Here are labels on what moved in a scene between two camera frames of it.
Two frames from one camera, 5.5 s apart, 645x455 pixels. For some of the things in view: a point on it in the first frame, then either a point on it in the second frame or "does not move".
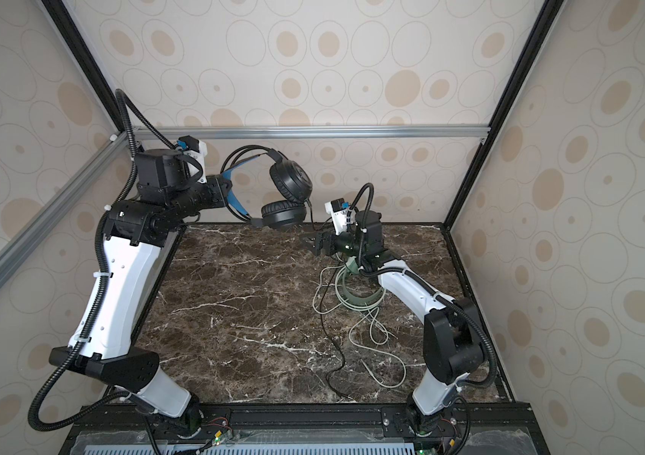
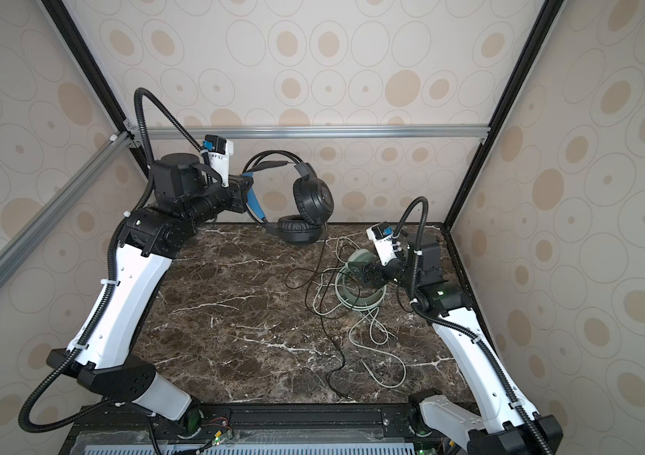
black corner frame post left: (90, 63) does not move
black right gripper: (330, 237) to (376, 268)
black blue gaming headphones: (287, 176) to (313, 202)
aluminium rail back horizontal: (308, 131) does not move
